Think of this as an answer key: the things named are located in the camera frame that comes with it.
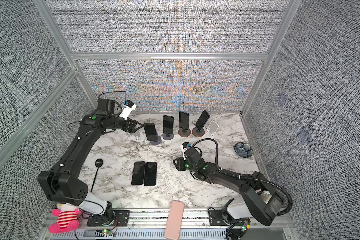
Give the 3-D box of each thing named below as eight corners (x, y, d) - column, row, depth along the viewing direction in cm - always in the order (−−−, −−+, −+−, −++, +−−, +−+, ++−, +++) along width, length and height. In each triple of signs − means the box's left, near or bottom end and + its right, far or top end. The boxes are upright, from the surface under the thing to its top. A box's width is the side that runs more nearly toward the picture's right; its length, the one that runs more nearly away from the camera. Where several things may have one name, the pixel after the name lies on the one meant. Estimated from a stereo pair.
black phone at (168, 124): (164, 136, 108) (162, 119, 93) (165, 132, 110) (163, 114, 96) (172, 138, 107) (172, 120, 92) (174, 134, 109) (173, 116, 95)
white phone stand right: (206, 133, 109) (208, 123, 100) (209, 130, 111) (212, 120, 102) (213, 138, 106) (216, 128, 97) (216, 134, 108) (219, 124, 99)
